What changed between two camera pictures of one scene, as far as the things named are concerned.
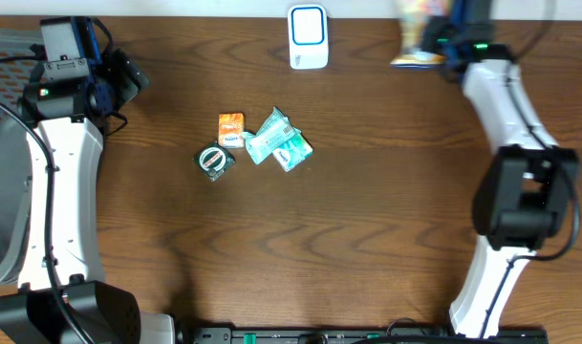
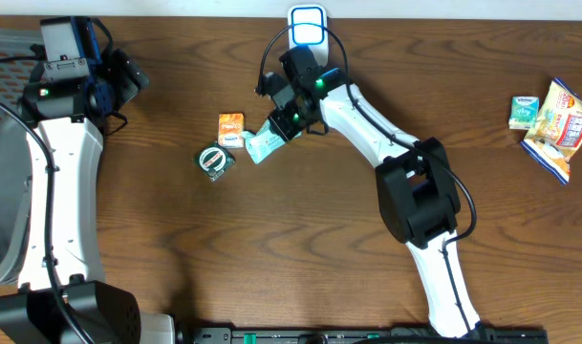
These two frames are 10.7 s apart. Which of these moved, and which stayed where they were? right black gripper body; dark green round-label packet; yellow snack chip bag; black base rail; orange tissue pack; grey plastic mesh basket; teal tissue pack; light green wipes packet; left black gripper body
Moved: yellow snack chip bag; teal tissue pack; right black gripper body
Stayed: left black gripper body; orange tissue pack; grey plastic mesh basket; black base rail; light green wipes packet; dark green round-label packet
